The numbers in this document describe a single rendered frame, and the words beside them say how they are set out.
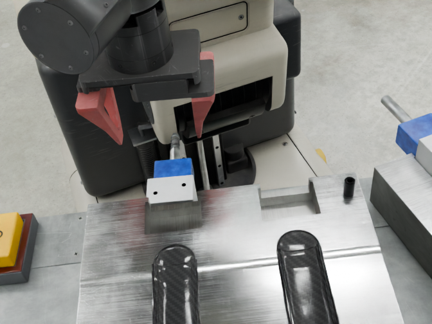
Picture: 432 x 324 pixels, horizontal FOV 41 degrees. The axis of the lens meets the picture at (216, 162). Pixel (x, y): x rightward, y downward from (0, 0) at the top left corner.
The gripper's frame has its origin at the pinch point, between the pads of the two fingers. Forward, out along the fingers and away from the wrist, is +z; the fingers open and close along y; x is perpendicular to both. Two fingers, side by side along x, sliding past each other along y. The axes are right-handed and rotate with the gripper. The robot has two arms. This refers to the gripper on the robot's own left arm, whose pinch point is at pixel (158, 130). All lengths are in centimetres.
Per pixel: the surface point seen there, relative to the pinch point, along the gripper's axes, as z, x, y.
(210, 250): 3.5, -12.2, 4.6
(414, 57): 93, 130, 71
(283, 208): 6.2, -5.9, 11.6
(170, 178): 7.2, 0.2, 0.1
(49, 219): 12.6, 0.3, -14.9
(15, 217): 8.9, -2.1, -17.2
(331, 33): 93, 150, 45
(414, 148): 6.5, 1.0, 26.0
